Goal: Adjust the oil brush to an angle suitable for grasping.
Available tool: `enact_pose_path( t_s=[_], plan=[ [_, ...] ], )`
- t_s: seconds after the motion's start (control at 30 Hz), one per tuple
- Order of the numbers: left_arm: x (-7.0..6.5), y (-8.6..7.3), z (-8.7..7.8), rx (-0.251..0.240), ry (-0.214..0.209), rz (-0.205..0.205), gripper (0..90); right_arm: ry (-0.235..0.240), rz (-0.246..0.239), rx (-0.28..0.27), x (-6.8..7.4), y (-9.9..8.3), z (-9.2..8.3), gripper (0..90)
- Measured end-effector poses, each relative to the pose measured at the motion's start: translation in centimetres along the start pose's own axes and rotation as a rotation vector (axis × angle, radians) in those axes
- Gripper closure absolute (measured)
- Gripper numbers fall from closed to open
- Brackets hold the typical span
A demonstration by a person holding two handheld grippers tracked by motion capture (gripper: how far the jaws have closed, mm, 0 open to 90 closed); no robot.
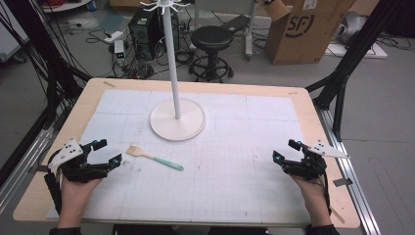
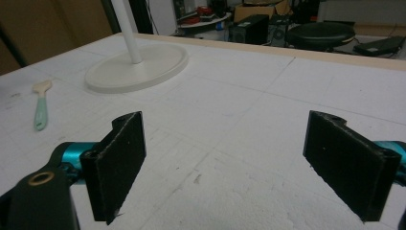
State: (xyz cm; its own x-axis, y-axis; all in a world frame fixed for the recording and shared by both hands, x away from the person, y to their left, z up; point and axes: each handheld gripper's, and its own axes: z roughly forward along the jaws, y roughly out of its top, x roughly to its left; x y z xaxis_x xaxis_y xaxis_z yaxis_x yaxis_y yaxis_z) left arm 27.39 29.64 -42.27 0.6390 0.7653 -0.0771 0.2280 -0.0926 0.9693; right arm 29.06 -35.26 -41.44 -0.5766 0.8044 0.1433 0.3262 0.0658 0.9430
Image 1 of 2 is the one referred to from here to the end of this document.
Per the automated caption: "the white power strip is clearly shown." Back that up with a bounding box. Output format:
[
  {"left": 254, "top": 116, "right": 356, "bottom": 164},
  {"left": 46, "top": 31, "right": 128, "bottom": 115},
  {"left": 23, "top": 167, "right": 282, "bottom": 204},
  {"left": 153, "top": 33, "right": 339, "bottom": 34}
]
[{"left": 103, "top": 30, "right": 124, "bottom": 44}]

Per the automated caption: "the white stand leg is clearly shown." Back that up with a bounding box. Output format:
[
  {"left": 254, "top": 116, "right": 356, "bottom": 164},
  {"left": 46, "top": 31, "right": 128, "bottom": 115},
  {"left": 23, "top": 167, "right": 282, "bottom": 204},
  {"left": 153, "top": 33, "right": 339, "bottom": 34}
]
[{"left": 244, "top": 0, "right": 260, "bottom": 62}]

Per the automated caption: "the grey rounded appliance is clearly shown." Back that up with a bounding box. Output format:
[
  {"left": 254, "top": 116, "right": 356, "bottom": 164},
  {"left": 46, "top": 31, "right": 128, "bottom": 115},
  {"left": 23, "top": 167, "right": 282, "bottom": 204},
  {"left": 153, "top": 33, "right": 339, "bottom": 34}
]
[{"left": 335, "top": 11, "right": 369, "bottom": 45}]

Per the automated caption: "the white rack stand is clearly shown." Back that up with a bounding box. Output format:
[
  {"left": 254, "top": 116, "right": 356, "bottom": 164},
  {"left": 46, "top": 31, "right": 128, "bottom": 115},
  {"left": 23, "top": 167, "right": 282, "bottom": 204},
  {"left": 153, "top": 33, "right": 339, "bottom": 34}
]
[{"left": 140, "top": 0, "right": 208, "bottom": 142}]

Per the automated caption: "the white round table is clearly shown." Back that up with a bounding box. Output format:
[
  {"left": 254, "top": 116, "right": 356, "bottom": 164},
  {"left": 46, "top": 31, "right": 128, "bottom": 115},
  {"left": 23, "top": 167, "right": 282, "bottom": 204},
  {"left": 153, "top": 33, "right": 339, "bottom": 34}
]
[{"left": 41, "top": 0, "right": 94, "bottom": 14}]

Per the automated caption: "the white grid mat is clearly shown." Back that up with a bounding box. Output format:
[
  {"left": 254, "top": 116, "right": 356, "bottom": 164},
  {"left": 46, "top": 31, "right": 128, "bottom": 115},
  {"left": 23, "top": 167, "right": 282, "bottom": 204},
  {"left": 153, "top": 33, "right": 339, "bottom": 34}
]
[{"left": 46, "top": 88, "right": 311, "bottom": 223}]

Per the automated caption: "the black metal frame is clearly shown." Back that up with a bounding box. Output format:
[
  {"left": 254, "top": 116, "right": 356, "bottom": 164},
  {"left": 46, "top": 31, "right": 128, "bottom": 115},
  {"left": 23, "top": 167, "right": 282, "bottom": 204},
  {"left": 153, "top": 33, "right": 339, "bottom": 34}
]
[
  {"left": 304, "top": 0, "right": 407, "bottom": 142},
  {"left": 0, "top": 0, "right": 94, "bottom": 130}
]

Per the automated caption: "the black wrist strap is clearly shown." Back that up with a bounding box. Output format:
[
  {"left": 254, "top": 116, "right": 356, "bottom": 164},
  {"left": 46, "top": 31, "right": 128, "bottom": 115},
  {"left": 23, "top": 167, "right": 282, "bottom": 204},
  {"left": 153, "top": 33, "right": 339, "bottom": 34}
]
[{"left": 43, "top": 171, "right": 64, "bottom": 217}]

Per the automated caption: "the white flat board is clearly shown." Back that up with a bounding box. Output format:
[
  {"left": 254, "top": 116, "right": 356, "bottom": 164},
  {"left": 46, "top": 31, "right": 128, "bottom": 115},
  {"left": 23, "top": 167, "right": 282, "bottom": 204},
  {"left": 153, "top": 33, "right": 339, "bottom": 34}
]
[{"left": 324, "top": 41, "right": 390, "bottom": 61}]

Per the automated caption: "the black round stool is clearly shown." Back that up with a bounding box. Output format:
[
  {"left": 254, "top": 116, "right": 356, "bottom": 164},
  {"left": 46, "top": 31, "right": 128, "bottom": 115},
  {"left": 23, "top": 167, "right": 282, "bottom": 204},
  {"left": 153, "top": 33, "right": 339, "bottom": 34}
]
[{"left": 188, "top": 24, "right": 236, "bottom": 84}]

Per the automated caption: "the person's left hand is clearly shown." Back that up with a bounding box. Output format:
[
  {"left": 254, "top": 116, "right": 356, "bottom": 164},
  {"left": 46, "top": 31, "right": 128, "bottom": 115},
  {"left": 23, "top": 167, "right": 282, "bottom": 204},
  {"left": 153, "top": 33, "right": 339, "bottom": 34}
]
[{"left": 60, "top": 175, "right": 103, "bottom": 215}]

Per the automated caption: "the wooden brush with teal handle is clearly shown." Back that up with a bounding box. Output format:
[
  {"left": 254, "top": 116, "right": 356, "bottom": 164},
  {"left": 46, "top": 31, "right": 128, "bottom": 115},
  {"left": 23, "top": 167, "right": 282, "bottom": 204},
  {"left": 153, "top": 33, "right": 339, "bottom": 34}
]
[{"left": 125, "top": 145, "right": 185, "bottom": 172}]

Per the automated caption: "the person's right hand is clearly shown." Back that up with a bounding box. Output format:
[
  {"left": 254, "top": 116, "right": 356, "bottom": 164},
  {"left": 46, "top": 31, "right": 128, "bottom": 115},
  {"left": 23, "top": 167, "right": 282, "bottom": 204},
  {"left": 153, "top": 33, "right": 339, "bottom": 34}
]
[{"left": 289, "top": 174, "right": 330, "bottom": 213}]

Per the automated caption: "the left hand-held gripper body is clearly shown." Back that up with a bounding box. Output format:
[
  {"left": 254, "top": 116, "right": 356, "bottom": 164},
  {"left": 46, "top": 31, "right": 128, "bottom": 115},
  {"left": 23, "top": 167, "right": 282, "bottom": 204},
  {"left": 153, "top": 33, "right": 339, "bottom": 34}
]
[{"left": 47, "top": 138, "right": 112, "bottom": 184}]

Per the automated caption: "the bundle of black floor cables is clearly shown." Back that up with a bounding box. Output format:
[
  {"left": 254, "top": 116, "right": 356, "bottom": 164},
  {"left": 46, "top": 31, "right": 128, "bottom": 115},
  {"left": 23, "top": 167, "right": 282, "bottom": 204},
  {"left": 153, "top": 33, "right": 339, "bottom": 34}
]
[{"left": 85, "top": 27, "right": 197, "bottom": 81}]

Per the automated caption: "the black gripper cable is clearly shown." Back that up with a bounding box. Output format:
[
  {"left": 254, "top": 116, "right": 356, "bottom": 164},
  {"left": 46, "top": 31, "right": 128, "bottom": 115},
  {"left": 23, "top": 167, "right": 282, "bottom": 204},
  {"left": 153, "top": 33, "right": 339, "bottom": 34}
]
[{"left": 320, "top": 171, "right": 333, "bottom": 217}]

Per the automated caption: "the aluminium rail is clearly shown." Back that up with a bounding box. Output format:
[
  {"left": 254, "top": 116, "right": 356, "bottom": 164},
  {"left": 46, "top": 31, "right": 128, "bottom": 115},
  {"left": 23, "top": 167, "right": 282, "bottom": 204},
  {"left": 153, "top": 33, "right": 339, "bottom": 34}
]
[
  {"left": 0, "top": 125, "right": 57, "bottom": 214},
  {"left": 313, "top": 106, "right": 382, "bottom": 235}
]

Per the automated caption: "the brown cardboard box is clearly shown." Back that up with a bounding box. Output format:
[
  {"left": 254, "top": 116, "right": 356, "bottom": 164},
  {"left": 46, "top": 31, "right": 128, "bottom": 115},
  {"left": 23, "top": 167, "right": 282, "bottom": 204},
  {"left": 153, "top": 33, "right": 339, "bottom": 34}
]
[{"left": 262, "top": 0, "right": 357, "bottom": 66}]

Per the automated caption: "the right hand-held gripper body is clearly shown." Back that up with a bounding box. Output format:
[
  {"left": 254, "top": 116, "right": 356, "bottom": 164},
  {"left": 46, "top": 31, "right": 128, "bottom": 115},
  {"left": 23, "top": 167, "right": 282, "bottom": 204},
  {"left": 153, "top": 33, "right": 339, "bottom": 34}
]
[{"left": 281, "top": 139, "right": 350, "bottom": 181}]

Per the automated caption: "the small white device green display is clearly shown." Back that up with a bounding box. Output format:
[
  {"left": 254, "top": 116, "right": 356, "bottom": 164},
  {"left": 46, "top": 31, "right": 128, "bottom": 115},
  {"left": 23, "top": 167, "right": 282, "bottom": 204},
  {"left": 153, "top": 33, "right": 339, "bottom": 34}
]
[{"left": 113, "top": 39, "right": 127, "bottom": 66}]

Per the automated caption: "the black flat panel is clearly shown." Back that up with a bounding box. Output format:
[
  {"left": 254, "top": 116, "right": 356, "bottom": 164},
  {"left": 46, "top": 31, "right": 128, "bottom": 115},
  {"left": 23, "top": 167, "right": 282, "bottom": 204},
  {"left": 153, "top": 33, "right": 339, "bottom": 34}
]
[{"left": 220, "top": 14, "right": 252, "bottom": 35}]

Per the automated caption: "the black tape piece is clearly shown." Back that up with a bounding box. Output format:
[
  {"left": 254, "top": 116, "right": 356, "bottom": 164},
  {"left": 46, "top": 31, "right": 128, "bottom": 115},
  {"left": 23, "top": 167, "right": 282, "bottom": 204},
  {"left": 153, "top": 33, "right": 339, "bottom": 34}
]
[{"left": 332, "top": 177, "right": 354, "bottom": 188}]

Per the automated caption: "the black computer tower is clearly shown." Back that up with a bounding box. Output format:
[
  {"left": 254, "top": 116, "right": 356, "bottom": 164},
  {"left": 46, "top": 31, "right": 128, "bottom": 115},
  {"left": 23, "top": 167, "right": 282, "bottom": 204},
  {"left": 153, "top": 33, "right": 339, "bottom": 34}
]
[{"left": 127, "top": 9, "right": 181, "bottom": 62}]

